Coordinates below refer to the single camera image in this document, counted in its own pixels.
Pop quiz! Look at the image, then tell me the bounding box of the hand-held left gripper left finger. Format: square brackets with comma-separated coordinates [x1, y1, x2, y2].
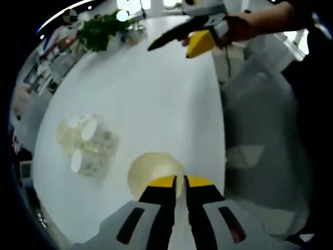
[71, 174, 177, 250]

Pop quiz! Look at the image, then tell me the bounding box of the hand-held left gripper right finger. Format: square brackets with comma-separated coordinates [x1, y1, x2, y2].
[184, 174, 297, 250]

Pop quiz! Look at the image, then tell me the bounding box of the white paper cup green print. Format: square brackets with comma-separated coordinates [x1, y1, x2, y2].
[127, 152, 187, 202]

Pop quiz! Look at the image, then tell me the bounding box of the cluster of white paper cups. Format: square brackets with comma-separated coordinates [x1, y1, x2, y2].
[56, 112, 121, 181]

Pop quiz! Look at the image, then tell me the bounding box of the person's right hand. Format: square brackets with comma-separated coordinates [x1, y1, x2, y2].
[215, 15, 250, 48]

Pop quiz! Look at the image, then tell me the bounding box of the green potted plant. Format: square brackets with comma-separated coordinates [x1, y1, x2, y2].
[77, 9, 142, 53]

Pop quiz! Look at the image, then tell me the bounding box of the white table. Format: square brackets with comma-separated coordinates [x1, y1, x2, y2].
[32, 14, 227, 247]

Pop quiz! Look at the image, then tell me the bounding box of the black cable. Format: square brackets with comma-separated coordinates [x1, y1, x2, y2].
[224, 46, 233, 79]

